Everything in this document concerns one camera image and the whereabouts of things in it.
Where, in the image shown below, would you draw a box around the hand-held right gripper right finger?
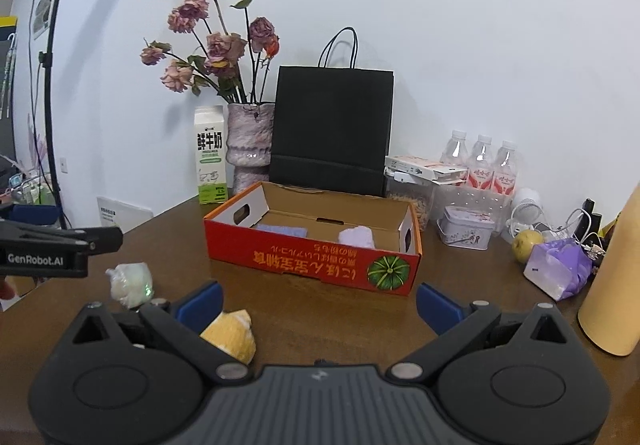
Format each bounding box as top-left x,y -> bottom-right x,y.
390,282 -> 584,386

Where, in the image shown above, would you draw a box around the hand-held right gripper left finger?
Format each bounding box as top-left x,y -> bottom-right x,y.
59,280 -> 254,386

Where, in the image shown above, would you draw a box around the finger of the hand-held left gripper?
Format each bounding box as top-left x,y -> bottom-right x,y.
82,226 -> 124,256

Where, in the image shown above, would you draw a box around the yellow and white plush toy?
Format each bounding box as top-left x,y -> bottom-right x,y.
200,309 -> 257,366

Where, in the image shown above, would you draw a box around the red cardboard box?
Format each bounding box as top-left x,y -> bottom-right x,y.
203,180 -> 424,300

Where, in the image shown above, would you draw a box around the white board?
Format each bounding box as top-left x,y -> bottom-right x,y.
96,196 -> 154,232

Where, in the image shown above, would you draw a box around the cluttered small desk items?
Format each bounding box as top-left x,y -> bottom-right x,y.
0,154 -> 62,227

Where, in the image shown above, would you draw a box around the white printed tin box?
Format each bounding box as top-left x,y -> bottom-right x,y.
437,206 -> 496,252

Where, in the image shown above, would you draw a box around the lavender plush item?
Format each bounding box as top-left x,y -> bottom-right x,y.
337,224 -> 377,250

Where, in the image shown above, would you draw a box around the clear grain container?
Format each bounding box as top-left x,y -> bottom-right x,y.
384,172 -> 436,232

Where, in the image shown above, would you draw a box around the purple sponge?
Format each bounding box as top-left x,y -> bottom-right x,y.
255,223 -> 309,239

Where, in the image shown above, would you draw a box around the yellow fruit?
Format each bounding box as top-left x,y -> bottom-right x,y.
510,229 -> 545,264

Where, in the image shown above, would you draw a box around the purple tissue pack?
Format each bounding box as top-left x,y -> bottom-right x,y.
523,239 -> 594,302

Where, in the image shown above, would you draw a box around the small white fan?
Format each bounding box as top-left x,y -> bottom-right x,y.
509,187 -> 544,242

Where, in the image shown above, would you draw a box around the white green milk carton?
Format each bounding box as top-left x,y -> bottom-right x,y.
194,106 -> 230,205

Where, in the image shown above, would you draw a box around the white and red flat box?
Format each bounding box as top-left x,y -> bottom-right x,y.
384,154 -> 469,185

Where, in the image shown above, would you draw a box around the clear water bottle red label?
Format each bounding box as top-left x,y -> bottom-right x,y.
492,140 -> 520,194
440,129 -> 471,172
467,134 -> 496,189

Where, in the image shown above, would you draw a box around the black light stand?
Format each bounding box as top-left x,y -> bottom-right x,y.
20,0 -> 85,232

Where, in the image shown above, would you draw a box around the dark board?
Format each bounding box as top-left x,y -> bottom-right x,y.
0,0 -> 19,172

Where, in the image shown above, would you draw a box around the pink marbled vase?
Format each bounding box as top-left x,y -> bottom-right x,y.
224,101 -> 276,199

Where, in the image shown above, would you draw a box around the black small device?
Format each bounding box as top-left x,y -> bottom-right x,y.
575,198 -> 604,247

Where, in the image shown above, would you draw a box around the tan cylinder bottle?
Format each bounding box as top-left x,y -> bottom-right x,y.
578,184 -> 640,357

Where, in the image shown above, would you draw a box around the black paper bag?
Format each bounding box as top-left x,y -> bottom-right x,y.
268,26 -> 395,199

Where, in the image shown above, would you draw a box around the white cable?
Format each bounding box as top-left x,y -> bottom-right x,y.
542,208 -> 602,247

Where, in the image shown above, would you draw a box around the wall poster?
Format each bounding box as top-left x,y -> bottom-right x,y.
30,0 -> 56,35

